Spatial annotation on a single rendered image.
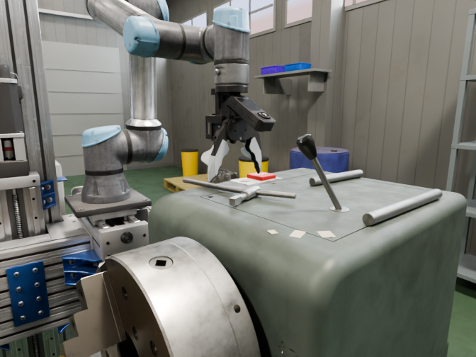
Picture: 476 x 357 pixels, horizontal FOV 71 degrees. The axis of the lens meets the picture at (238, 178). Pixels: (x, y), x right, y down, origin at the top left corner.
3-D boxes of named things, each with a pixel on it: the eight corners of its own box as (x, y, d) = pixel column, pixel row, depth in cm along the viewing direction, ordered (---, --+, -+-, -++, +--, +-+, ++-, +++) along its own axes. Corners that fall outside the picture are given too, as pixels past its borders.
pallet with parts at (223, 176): (246, 195, 572) (246, 173, 564) (195, 204, 517) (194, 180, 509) (206, 180, 683) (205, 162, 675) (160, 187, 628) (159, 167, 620)
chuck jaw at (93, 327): (137, 332, 54) (116, 263, 57) (147, 329, 51) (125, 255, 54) (62, 366, 47) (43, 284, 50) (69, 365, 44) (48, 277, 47)
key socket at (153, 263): (146, 285, 47) (146, 269, 46) (150, 271, 50) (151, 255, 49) (170, 287, 47) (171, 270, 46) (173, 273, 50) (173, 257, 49)
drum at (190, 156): (178, 176, 733) (177, 149, 721) (194, 174, 755) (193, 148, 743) (186, 179, 703) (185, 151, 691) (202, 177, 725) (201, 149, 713)
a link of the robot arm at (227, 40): (232, 17, 75) (258, 8, 69) (232, 69, 77) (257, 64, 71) (202, 11, 70) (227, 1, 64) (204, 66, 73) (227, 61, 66)
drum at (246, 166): (274, 205, 514) (275, 158, 499) (250, 210, 488) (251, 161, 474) (255, 198, 552) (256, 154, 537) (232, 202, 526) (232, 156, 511)
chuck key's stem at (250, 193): (236, 207, 66) (261, 195, 76) (236, 197, 66) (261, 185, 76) (227, 206, 67) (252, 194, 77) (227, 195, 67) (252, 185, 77)
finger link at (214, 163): (197, 178, 74) (216, 143, 76) (213, 183, 70) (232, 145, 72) (187, 172, 72) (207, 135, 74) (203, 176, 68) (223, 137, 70)
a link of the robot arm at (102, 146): (79, 167, 109) (75, 125, 106) (120, 163, 117) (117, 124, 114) (90, 173, 99) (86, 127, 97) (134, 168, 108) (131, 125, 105)
